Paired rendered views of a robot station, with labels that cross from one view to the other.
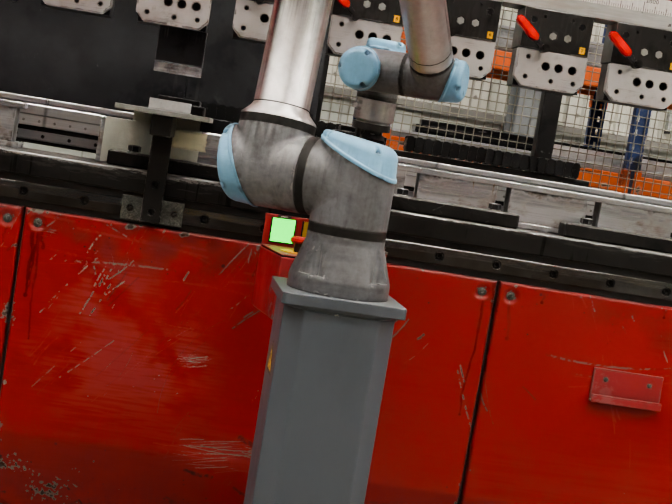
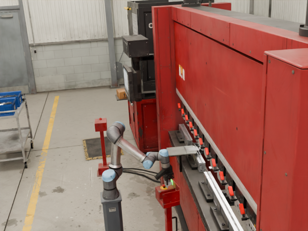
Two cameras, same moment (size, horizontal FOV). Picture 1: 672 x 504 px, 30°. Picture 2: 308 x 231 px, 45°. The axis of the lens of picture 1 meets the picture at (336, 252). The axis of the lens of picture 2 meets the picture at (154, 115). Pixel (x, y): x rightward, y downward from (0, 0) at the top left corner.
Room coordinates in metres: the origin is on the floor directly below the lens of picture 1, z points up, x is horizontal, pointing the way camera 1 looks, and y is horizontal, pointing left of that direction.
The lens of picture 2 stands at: (2.23, -2.94, 2.51)
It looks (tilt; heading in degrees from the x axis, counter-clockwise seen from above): 19 degrees down; 89
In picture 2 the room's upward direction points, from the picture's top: 3 degrees counter-clockwise
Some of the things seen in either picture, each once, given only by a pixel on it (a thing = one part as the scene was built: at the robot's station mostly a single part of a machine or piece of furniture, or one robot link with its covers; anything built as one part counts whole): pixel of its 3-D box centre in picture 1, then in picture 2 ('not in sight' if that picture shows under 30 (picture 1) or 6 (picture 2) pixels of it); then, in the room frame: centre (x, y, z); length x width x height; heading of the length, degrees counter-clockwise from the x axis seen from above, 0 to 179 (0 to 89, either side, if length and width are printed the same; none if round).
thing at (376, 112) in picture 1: (372, 111); (165, 164); (2.33, -0.03, 1.06); 0.08 x 0.08 x 0.05
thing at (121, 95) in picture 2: not in sight; (124, 93); (1.87, 2.43, 1.04); 0.30 x 0.26 x 0.12; 99
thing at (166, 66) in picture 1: (180, 51); not in sight; (2.66, 0.39, 1.13); 0.10 x 0.02 x 0.10; 95
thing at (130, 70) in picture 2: not in sight; (130, 82); (2.02, 1.53, 1.42); 0.45 x 0.12 x 0.36; 100
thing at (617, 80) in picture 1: (639, 67); (225, 170); (2.74, -0.58, 1.26); 0.15 x 0.09 x 0.17; 95
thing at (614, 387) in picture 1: (627, 389); not in sight; (2.59, -0.64, 0.58); 0.15 x 0.02 x 0.07; 95
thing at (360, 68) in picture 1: (374, 70); (152, 156); (2.23, -0.02, 1.13); 0.11 x 0.11 x 0.08; 72
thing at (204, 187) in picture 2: (447, 210); (205, 190); (2.65, -0.22, 0.89); 0.30 x 0.05 x 0.03; 95
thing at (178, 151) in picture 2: (166, 113); (181, 150); (2.51, 0.38, 1.00); 0.26 x 0.18 x 0.01; 5
